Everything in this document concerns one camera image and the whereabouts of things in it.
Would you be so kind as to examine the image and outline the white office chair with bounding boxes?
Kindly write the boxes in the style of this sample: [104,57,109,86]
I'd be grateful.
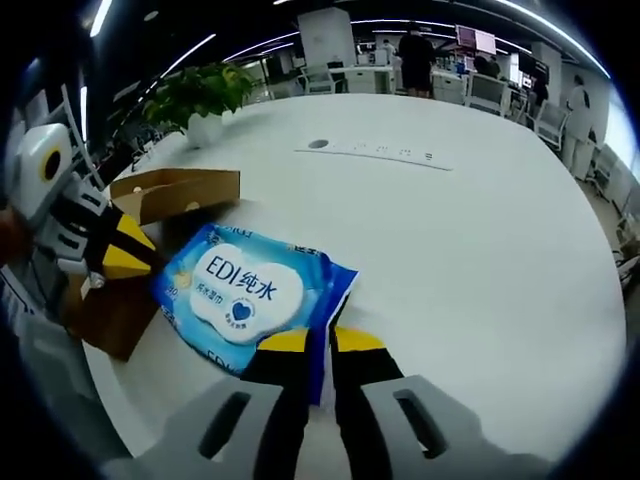
[533,102,572,151]
[466,74,512,117]
[298,63,337,96]

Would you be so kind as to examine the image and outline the person's left hand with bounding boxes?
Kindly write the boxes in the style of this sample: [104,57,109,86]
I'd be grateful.
[0,209,36,261]

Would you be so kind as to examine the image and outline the green plant in white pot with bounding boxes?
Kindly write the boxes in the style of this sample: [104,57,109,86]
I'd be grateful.
[141,63,255,150]

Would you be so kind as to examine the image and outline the blue wet wipes pack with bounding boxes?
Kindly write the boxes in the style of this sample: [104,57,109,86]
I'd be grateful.
[148,222,361,407]

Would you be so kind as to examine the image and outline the grey mesh office chair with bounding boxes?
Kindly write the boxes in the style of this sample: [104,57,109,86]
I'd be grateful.
[0,279,134,464]

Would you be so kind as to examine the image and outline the ceiling light strip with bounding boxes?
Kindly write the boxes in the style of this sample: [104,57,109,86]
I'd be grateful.
[88,0,115,40]
[172,30,214,67]

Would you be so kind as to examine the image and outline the brown cardboard shoe box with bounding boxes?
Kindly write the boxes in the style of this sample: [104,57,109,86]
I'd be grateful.
[63,168,242,362]

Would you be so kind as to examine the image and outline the white desk socket panel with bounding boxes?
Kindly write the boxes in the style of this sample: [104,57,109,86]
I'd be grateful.
[292,137,457,174]

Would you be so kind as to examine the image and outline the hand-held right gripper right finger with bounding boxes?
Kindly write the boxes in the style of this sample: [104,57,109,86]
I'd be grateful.
[330,327,551,480]

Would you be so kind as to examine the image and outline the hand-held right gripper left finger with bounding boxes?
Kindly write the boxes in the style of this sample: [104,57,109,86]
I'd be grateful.
[107,332,311,480]

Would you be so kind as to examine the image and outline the pink wall monitor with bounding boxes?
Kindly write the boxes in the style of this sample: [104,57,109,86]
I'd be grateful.
[454,23,500,55]

